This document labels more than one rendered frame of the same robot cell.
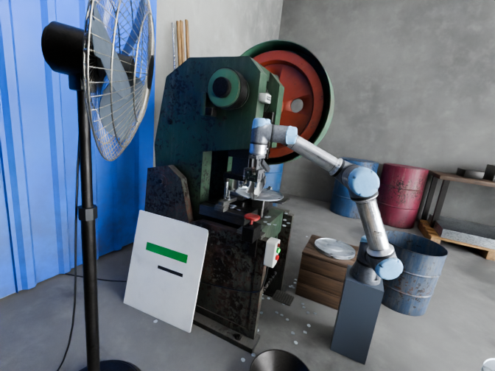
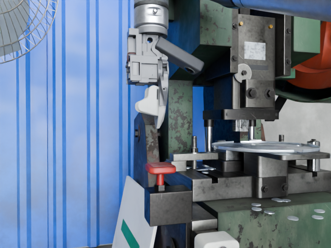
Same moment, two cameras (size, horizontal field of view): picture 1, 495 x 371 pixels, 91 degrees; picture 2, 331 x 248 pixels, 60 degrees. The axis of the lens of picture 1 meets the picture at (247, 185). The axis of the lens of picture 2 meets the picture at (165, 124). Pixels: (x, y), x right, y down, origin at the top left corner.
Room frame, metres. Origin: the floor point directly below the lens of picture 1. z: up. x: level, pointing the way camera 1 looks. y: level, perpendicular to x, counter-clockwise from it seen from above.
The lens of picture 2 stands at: (0.71, -0.53, 0.86)
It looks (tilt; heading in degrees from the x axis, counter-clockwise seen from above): 1 degrees down; 50
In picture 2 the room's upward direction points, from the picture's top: straight up
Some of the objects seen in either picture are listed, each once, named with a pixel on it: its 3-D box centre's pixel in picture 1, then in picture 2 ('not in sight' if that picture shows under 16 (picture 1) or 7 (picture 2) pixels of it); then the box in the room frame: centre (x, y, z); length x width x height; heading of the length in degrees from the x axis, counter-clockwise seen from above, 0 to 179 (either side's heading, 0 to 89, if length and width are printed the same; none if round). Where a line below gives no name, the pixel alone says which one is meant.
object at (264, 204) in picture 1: (265, 205); (273, 171); (1.43, -0.12, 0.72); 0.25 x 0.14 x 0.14; 66
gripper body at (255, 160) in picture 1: (255, 168); (148, 58); (1.08, -0.03, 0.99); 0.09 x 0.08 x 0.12; 155
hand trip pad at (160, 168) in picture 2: (251, 222); (160, 181); (1.10, -0.04, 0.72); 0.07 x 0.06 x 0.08; 66
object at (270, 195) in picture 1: (259, 193); (262, 145); (1.45, -0.08, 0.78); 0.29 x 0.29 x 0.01
